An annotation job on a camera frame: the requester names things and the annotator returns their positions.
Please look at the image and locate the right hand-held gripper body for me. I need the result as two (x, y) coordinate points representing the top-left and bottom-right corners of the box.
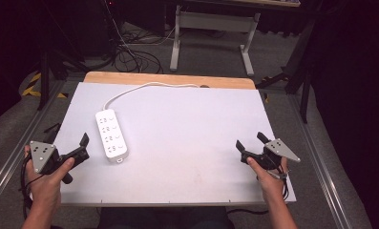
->
(240, 137), (302, 179)

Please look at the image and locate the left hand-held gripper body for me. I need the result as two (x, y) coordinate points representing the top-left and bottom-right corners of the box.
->
(29, 140), (91, 186)

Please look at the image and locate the person's left hand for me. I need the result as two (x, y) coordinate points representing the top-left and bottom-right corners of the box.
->
(24, 144), (75, 208)

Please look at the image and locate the person's right hand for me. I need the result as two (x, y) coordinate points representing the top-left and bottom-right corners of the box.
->
(246, 156), (290, 205)

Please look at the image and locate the white power strip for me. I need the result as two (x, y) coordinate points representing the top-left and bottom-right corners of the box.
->
(95, 108), (130, 164)

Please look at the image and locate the yellow black floor tape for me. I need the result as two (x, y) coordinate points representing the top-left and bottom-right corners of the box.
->
(21, 72), (69, 99)

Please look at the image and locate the black metal stand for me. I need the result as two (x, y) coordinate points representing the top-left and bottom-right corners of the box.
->
(255, 17), (319, 124)
(33, 18), (91, 112)

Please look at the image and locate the aluminium frame rail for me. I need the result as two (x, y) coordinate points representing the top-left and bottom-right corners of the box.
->
(0, 79), (68, 206)
(286, 94), (353, 229)

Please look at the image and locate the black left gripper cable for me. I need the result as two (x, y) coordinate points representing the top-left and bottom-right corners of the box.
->
(19, 155), (47, 221)

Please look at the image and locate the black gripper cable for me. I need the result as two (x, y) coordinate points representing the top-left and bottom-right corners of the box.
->
(19, 155), (47, 221)
(225, 174), (290, 216)

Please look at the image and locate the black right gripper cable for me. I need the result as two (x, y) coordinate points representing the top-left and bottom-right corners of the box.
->
(225, 174), (290, 216)

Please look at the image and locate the white power strip cable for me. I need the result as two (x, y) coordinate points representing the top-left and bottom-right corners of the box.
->
(102, 81), (201, 111)

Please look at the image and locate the tangle of black floor cables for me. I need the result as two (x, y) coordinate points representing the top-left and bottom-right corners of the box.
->
(112, 30), (164, 74)

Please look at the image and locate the white floor cable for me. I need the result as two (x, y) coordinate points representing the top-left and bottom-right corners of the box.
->
(105, 0), (177, 49)

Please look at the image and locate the white metal desk frame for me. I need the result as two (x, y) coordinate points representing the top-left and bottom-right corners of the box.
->
(169, 4), (262, 77)

